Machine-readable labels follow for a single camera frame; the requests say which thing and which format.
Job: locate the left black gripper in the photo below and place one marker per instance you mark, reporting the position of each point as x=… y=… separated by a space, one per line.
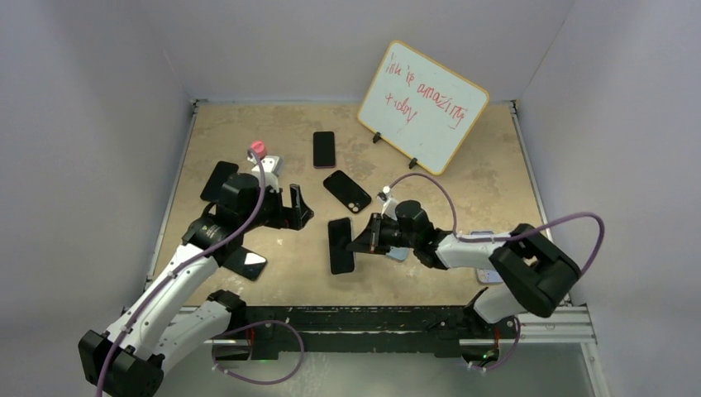
x=293 y=217

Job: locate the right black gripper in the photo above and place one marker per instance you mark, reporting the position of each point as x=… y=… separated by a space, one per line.
x=370 y=240

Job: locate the light blue phone case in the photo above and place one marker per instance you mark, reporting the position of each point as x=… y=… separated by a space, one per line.
x=399 y=254

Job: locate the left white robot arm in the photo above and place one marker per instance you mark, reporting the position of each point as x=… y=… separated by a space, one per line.
x=133 y=355

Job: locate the black phone near left arm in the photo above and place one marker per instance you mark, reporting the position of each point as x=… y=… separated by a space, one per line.
x=246 y=263

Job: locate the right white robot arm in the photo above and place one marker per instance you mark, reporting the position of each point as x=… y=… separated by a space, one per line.
x=536 y=274

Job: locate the black phone case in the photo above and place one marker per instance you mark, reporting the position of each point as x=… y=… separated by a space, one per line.
x=347 y=191

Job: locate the black phone purple edge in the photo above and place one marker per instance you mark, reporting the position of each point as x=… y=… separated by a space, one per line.
x=323 y=150

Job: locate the lavender phone case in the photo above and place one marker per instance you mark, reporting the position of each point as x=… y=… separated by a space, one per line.
x=483 y=276

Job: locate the pink capped small bottle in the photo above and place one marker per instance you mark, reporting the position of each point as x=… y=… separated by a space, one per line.
x=259 y=148

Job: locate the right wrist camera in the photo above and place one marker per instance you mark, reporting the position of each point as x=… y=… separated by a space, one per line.
x=389 y=203

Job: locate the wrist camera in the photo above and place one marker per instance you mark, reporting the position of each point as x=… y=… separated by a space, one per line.
x=271 y=164
x=389 y=203

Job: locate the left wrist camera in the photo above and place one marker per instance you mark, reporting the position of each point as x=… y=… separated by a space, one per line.
x=271 y=164

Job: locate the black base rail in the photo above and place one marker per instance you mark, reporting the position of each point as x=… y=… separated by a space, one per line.
x=443 y=331

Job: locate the whiteboard with yellow frame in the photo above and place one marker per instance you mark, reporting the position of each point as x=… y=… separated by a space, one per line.
x=420 y=107

